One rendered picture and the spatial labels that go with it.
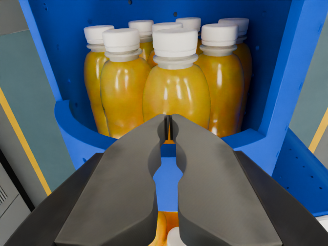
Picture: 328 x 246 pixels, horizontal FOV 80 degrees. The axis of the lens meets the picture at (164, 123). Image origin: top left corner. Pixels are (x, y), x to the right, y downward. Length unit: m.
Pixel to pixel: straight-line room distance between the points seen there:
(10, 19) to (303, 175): 1.26
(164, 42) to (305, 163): 0.70
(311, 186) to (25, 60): 1.70
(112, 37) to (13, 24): 0.96
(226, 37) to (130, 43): 0.10
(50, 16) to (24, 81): 1.51
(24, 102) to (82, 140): 1.71
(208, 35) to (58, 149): 1.88
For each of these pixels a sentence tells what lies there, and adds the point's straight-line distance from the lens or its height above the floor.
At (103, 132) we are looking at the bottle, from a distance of 0.32.
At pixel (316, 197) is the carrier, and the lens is 0.71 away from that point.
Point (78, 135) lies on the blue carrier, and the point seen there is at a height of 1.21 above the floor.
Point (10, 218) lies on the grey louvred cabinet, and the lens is 2.51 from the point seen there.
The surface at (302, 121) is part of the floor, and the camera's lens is 1.87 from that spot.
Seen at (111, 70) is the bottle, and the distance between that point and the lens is 0.22.
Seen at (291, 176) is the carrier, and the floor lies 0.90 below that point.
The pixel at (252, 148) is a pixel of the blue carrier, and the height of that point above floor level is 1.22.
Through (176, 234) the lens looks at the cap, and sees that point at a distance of 0.39.
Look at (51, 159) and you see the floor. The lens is 2.14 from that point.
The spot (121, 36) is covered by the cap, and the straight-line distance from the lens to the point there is 0.22.
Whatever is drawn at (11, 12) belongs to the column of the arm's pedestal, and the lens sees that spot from 1.17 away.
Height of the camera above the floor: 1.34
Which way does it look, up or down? 58 degrees down
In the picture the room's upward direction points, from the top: 176 degrees counter-clockwise
